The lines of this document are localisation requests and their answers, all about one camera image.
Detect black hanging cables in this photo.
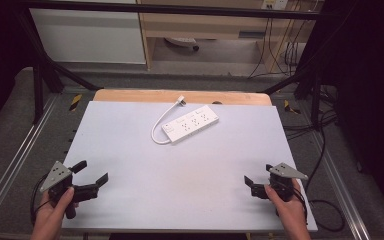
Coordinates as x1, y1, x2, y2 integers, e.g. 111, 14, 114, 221
247, 16, 303, 80

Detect yellow hanging cable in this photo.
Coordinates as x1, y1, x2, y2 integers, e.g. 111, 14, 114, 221
269, 14, 297, 74

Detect black floor cable bundle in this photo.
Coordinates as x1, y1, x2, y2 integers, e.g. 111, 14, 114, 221
281, 84, 339, 142

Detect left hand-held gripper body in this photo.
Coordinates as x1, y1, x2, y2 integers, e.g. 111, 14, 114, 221
39, 160, 99, 220

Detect wooden table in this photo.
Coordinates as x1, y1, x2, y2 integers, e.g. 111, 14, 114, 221
92, 88, 273, 107

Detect person's right hand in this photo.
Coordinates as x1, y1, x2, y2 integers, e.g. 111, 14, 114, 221
263, 179, 312, 240

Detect black curtain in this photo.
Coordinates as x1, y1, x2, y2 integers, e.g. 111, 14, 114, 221
0, 0, 34, 138
321, 0, 384, 221

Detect yellow black floor tape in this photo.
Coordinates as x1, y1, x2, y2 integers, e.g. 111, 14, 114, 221
283, 99, 302, 115
68, 93, 83, 113

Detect white power strip cable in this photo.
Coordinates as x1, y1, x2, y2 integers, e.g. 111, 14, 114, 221
150, 100, 181, 146

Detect aluminium floor rail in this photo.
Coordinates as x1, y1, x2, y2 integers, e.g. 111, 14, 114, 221
0, 94, 60, 229
308, 131, 372, 240

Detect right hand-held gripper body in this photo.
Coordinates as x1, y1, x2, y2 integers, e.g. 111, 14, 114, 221
251, 162, 310, 203

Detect light wooden desk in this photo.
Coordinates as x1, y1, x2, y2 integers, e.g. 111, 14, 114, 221
136, 0, 316, 74

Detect white wall socket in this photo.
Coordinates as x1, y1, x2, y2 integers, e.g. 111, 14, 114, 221
260, 0, 290, 11

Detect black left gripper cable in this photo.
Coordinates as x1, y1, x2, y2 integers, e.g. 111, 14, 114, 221
29, 173, 50, 228

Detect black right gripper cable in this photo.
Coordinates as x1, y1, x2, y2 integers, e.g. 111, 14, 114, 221
292, 126, 347, 234

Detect white cabinet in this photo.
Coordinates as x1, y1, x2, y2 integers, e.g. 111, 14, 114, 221
29, 0, 147, 65

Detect white device under desk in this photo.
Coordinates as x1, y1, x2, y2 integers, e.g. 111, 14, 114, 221
164, 36, 201, 52

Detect black metal frame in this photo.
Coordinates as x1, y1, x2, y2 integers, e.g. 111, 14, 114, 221
12, 0, 329, 129

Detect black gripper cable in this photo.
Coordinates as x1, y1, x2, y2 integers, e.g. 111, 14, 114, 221
29, 173, 50, 228
292, 126, 347, 234

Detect white power strip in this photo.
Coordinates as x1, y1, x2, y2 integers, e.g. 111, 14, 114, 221
161, 104, 220, 145

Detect person's left hand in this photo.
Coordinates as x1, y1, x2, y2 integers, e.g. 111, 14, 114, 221
29, 186, 76, 240

